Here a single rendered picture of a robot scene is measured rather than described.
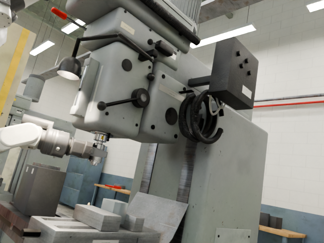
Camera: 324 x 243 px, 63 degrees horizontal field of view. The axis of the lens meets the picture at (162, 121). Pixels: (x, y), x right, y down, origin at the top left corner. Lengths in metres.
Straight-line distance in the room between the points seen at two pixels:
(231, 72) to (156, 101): 0.29
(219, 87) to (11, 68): 2.10
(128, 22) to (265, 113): 4.68
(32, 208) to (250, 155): 0.98
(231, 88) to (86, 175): 7.50
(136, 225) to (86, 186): 7.51
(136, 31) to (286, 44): 5.13
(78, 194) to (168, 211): 7.17
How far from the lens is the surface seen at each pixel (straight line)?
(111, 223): 0.75
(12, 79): 2.69
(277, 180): 5.08
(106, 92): 0.90
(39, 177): 1.18
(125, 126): 0.92
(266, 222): 4.54
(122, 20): 0.97
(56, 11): 1.10
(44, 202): 1.20
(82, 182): 8.21
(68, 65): 0.88
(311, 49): 5.72
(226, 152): 1.17
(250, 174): 1.36
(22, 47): 2.78
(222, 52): 1.00
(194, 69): 1.21
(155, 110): 0.99
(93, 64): 0.98
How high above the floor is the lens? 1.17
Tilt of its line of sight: 13 degrees up
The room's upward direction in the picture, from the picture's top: 11 degrees clockwise
